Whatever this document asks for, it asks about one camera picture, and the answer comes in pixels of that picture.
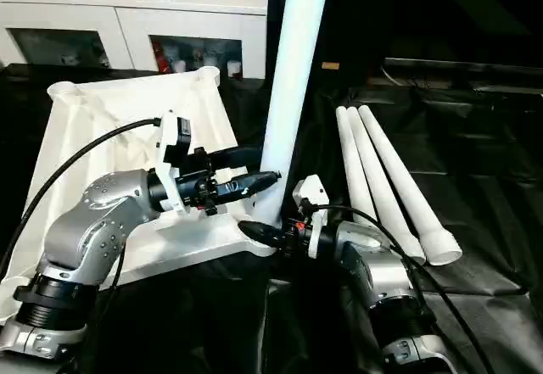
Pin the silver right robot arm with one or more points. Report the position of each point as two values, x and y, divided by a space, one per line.
382 272

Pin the white sideboard cabinet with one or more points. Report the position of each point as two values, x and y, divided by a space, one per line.
127 22

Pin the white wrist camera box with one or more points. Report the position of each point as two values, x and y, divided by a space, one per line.
167 153
311 191

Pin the red bottle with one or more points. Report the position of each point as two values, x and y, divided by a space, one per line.
160 58

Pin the white plastic table top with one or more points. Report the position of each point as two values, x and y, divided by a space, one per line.
106 107

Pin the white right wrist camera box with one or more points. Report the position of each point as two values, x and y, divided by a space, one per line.
311 191

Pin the white plastic table leg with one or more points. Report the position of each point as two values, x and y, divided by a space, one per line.
394 170
373 170
352 157
297 73

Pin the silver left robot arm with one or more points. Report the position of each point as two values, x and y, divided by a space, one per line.
85 230

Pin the small white cup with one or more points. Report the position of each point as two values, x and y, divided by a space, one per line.
179 66

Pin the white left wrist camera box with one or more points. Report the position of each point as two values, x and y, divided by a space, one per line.
167 153

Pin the dark patterned mug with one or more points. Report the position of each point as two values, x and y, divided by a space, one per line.
197 56

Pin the small gold label plate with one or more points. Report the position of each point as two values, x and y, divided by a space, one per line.
331 66

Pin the white patterned jug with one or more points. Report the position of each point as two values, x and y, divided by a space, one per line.
211 54

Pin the black work mat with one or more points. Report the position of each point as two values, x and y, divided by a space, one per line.
466 157

